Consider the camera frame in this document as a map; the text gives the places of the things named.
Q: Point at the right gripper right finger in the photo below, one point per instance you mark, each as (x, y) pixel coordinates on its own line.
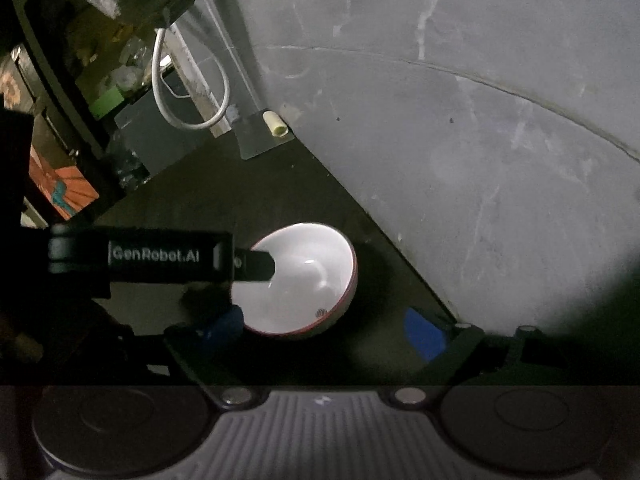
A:
(445, 350)

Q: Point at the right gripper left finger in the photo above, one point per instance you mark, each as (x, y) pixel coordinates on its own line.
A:
(206, 354)

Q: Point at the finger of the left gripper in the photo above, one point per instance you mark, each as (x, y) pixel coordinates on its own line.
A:
(252, 266)

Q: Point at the white ceramic bowl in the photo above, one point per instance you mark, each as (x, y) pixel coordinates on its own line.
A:
(314, 282)

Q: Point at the orange patterned box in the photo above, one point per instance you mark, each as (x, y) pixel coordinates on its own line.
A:
(66, 188)

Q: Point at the grey flat board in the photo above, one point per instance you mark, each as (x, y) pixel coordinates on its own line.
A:
(255, 137)

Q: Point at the cream plastic tube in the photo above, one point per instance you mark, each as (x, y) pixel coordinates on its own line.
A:
(275, 124)

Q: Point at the green box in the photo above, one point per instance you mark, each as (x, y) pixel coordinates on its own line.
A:
(106, 102)

